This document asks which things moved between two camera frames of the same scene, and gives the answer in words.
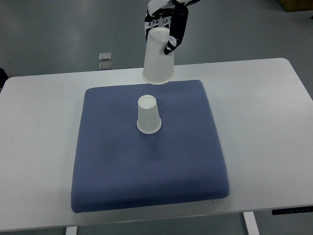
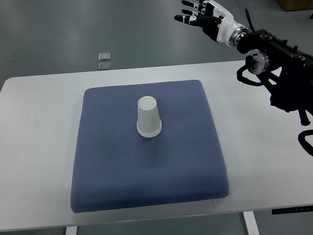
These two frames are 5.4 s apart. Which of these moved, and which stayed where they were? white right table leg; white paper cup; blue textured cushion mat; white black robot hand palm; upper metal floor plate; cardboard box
Moved: white paper cup; white black robot hand palm
Stayed: cardboard box; upper metal floor plate; white right table leg; blue textured cushion mat
